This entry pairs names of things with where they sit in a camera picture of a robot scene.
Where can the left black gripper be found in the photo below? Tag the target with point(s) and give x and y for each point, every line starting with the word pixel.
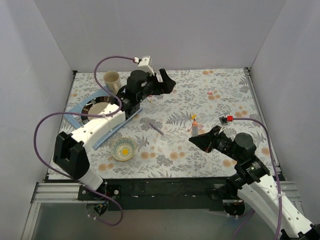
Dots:
pixel 156 83

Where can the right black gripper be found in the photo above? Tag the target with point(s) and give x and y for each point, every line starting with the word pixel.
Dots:
pixel 213 139

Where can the grey orange highlighter pen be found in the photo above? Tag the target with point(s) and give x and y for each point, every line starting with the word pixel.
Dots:
pixel 194 128

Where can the purple pen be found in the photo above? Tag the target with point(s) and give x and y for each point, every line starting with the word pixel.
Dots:
pixel 157 129

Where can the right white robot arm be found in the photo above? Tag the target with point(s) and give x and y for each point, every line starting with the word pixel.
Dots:
pixel 254 184

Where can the floral tablecloth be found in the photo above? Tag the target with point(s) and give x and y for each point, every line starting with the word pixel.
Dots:
pixel 171 154

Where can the beige mug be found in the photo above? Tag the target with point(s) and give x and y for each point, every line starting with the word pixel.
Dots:
pixel 112 81

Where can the dark rimmed beige plate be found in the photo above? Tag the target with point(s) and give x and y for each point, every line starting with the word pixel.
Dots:
pixel 96 105

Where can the patterned bowl yellow centre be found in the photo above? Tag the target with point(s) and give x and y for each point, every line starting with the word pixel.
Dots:
pixel 123 149

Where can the silver fork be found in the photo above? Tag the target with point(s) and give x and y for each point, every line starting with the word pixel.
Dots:
pixel 77 118

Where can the blue tiled placemat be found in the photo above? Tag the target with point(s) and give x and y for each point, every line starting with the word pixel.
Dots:
pixel 93 132

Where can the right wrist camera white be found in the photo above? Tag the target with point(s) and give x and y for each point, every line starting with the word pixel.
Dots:
pixel 224 120

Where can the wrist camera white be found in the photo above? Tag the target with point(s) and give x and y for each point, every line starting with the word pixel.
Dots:
pixel 144 64
pixel 224 120

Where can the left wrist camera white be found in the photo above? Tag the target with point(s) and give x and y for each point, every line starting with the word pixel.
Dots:
pixel 144 64

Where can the black base frame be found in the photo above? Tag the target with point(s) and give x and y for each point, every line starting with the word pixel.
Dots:
pixel 171 193

